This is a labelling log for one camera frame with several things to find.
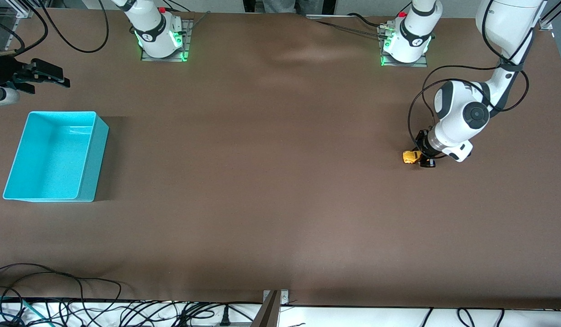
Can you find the turquoise plastic bin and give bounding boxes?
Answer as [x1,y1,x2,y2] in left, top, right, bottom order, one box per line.
[2,111,110,203]

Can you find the brown table cover sheet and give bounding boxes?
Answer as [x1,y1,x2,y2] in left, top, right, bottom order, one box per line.
[0,9,561,309]

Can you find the person in grey trousers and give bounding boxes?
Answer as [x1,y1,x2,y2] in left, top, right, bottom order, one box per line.
[244,0,335,15]

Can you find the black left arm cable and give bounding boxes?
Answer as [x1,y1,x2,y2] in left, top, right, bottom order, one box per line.
[407,0,535,159]

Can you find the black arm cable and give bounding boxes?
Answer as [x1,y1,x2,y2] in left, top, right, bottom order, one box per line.
[407,0,535,159]
[0,0,110,57]

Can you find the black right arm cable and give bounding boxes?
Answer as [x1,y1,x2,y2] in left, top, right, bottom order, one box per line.
[0,0,110,57]

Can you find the aluminium frame profile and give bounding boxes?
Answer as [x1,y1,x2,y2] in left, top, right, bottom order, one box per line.
[0,0,38,20]

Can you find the black cable along table edge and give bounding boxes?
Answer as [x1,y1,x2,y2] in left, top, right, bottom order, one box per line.
[308,14,390,38]

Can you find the long looping black cable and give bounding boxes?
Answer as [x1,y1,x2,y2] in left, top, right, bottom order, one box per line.
[0,263,122,327]

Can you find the metal camera pole bracket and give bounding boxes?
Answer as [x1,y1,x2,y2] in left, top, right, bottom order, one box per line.
[252,289,290,327]

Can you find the teal cable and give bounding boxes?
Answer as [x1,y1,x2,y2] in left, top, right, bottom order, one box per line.
[0,295,38,325]

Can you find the tangled black cables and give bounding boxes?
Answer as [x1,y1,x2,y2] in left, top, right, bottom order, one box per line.
[0,297,263,327]

